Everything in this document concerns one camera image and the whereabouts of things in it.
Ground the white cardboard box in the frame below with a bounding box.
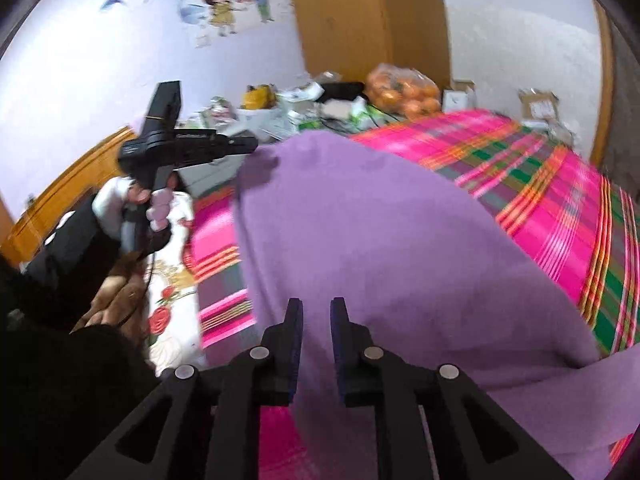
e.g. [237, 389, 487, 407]
[442, 80, 476, 113]

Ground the brown cardboard box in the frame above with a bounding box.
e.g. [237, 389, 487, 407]
[517, 89, 561, 128]

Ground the grey curtain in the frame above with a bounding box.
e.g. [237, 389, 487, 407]
[612, 10, 640, 186]

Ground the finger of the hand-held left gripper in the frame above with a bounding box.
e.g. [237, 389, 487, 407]
[214, 134, 260, 163]

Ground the purple sweater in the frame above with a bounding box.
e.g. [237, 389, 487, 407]
[232, 130, 640, 480]

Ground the floral pillow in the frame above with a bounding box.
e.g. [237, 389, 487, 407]
[145, 192, 208, 376]

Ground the person's black jacket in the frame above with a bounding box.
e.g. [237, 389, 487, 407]
[0, 255, 166, 480]

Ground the cartoon wall sticker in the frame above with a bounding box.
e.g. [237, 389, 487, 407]
[100, 0, 296, 49]

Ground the person's left forearm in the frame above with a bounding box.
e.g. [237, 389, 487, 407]
[20, 195, 131, 331]

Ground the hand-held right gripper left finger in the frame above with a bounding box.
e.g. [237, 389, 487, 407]
[67, 297, 305, 480]

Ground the wooden headboard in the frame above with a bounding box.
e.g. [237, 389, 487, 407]
[0, 125, 137, 266]

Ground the wooden door frame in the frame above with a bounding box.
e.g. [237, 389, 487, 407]
[591, 0, 615, 166]

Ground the green white packet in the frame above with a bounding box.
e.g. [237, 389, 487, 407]
[350, 97, 383, 128]

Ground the person's left hand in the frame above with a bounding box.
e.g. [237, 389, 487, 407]
[92, 174, 178, 236]

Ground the pink plaid blanket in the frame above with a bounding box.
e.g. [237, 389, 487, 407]
[182, 108, 640, 480]

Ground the wooden wardrobe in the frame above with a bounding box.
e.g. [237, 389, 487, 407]
[282, 0, 453, 93]

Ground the bag of oranges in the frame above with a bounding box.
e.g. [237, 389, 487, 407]
[364, 62, 442, 120]

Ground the black bag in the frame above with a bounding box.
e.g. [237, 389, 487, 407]
[317, 80, 365, 106]

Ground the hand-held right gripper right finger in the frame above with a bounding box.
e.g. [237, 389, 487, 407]
[330, 296, 573, 480]

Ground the yellow bag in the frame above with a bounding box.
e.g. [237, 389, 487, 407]
[242, 84, 277, 110]

